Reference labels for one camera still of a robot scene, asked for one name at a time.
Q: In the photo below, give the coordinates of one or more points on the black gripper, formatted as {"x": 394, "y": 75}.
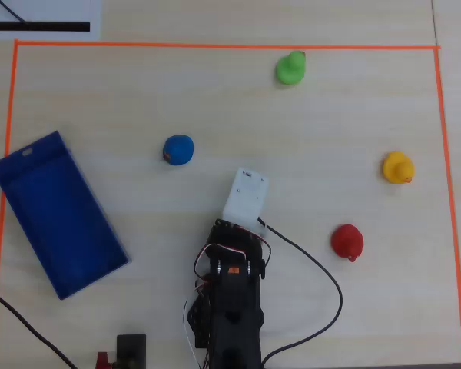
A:
{"x": 223, "y": 227}

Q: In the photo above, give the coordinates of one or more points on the blue rubber duck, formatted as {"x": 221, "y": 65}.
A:
{"x": 180, "y": 150}

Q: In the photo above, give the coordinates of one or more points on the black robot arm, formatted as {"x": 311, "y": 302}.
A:
{"x": 238, "y": 307}

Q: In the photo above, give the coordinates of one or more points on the red rubber duck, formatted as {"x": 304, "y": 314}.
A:
{"x": 346, "y": 240}

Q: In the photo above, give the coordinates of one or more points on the yellow rubber duck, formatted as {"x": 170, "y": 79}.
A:
{"x": 396, "y": 167}

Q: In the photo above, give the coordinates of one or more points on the green rubber duck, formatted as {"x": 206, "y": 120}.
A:
{"x": 290, "y": 71}

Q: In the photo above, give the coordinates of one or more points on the blue plastic box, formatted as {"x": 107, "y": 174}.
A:
{"x": 57, "y": 215}

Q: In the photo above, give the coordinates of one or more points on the black table clamp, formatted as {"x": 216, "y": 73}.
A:
{"x": 131, "y": 348}

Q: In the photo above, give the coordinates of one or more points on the orange tape strip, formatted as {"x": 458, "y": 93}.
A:
{"x": 3, "y": 192}
{"x": 447, "y": 184}
{"x": 215, "y": 45}

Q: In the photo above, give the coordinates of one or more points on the white paper with black stripe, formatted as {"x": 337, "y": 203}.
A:
{"x": 42, "y": 9}

